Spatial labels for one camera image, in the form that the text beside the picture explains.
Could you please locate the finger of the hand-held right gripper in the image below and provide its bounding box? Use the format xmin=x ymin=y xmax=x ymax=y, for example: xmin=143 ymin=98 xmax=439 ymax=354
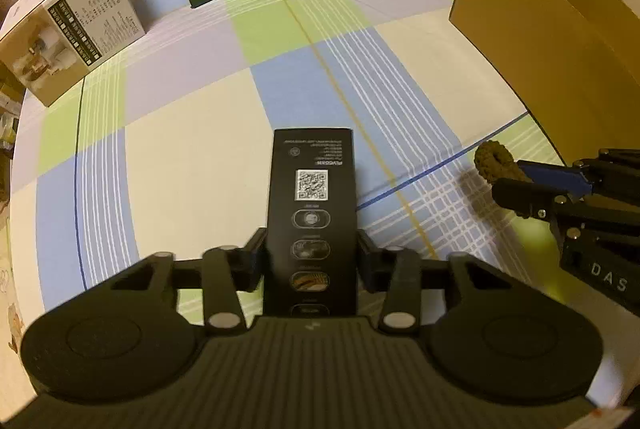
xmin=516 ymin=148 xmax=640 ymax=207
xmin=491 ymin=178 xmax=573 ymax=222

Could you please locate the brown cardboard box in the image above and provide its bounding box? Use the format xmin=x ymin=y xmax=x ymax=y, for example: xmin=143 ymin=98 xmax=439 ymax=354
xmin=448 ymin=0 xmax=640 ymax=170

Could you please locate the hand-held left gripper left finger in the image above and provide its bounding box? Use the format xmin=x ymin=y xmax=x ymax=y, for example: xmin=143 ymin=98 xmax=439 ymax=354
xmin=97 ymin=227 xmax=268 ymax=335

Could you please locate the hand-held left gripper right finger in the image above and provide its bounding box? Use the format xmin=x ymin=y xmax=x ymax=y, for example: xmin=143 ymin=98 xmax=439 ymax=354
xmin=356 ymin=229 xmax=531 ymax=335

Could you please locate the beige product box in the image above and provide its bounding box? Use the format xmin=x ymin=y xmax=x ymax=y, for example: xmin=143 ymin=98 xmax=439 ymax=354
xmin=0 ymin=0 xmax=147 ymax=107

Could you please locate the black shaver box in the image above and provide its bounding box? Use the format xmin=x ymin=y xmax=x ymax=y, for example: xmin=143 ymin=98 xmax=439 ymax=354
xmin=260 ymin=127 xmax=360 ymax=317

